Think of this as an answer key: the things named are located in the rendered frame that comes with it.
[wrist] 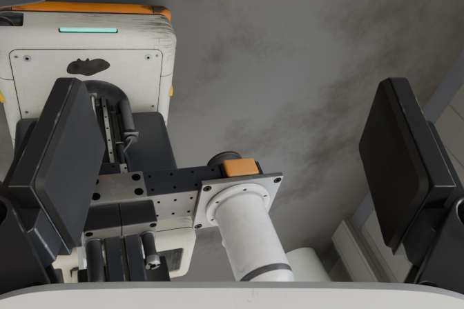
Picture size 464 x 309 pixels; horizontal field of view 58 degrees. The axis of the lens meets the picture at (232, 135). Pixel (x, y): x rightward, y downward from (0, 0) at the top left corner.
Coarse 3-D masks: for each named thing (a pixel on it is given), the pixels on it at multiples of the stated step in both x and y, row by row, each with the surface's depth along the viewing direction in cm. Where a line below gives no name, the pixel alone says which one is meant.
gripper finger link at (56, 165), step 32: (64, 96) 11; (32, 128) 11; (64, 128) 10; (96, 128) 13; (32, 160) 10; (64, 160) 10; (96, 160) 13; (0, 192) 10; (32, 192) 9; (64, 192) 10; (32, 224) 9; (64, 224) 10
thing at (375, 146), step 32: (384, 96) 12; (384, 128) 12; (416, 128) 10; (384, 160) 12; (416, 160) 10; (448, 160) 11; (384, 192) 12; (416, 192) 10; (448, 192) 9; (384, 224) 12; (416, 224) 10; (416, 256) 10
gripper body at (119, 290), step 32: (32, 288) 7; (64, 288) 7; (96, 288) 7; (128, 288) 7; (160, 288) 7; (192, 288) 7; (224, 288) 7; (256, 288) 7; (288, 288) 7; (320, 288) 7; (352, 288) 7; (384, 288) 7; (416, 288) 7
